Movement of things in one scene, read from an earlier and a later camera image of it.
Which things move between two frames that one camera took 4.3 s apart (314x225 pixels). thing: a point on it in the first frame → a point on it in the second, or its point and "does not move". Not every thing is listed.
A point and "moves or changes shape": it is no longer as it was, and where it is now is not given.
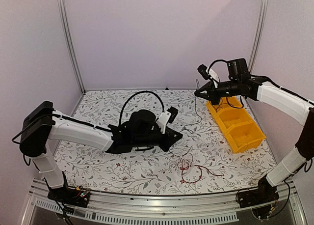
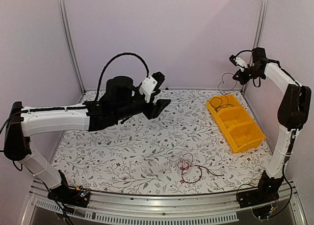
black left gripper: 170,139 → 156,109
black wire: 197,110 moves or changes shape
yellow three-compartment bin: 241,131 does not move
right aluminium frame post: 262,12 does not move
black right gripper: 212,95 → 243,80
